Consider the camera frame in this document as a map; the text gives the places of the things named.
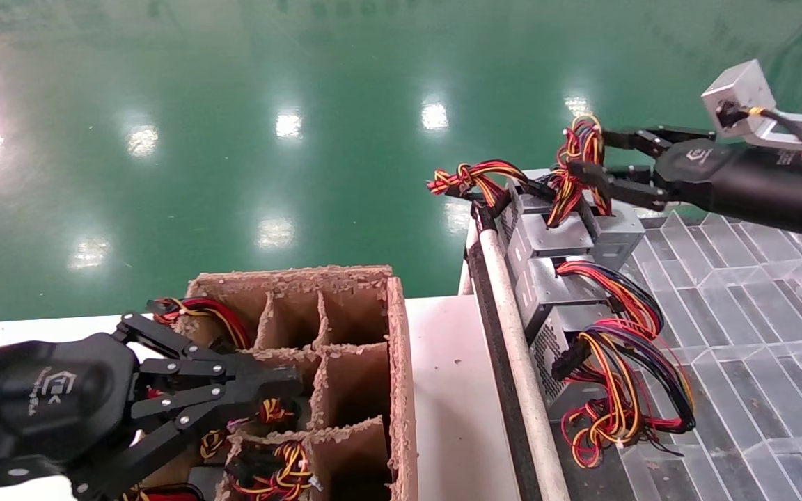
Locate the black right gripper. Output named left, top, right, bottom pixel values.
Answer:
left=567, top=125, right=802, bottom=239

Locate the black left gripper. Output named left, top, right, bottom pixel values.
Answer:
left=0, top=312, right=304, bottom=500

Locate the brown cardboard divider box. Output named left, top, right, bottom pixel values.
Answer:
left=133, top=264, right=419, bottom=501

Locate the white cart leg pipe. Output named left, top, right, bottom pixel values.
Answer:
left=458, top=221, right=480, bottom=296

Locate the clear plastic divider tray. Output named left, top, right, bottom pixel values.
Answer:
left=585, top=209, right=802, bottom=501

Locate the row of silver power supplies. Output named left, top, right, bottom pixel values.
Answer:
left=469, top=237, right=624, bottom=501

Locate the black camera cable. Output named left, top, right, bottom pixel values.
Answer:
left=718, top=103, right=802, bottom=178

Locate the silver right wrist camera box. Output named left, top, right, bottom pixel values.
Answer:
left=702, top=60, right=802, bottom=152

